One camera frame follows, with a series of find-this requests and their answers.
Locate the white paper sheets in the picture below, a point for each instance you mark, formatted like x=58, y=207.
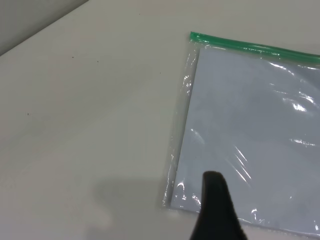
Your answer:
x=250, y=125

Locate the clear zip bag green zipper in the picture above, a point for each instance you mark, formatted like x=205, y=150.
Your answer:
x=250, y=112

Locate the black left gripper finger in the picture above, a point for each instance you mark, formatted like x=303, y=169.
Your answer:
x=216, y=212

